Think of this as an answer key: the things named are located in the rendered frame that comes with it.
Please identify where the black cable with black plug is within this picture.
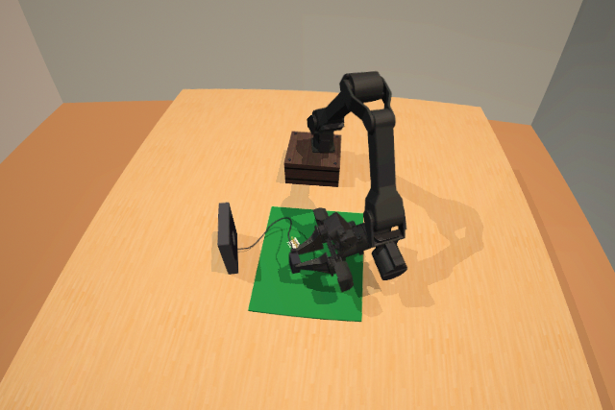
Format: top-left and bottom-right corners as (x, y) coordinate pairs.
(238, 217), (301, 274)

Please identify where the dark grey square cooling fan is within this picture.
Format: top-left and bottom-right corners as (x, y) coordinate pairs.
(217, 202), (238, 275)

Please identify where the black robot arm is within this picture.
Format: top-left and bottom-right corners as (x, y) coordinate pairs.
(307, 71), (407, 280)

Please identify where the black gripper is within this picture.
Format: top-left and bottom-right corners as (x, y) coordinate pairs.
(294, 207), (369, 292)

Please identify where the green circuit board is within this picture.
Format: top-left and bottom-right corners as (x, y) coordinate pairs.
(248, 206), (363, 322)

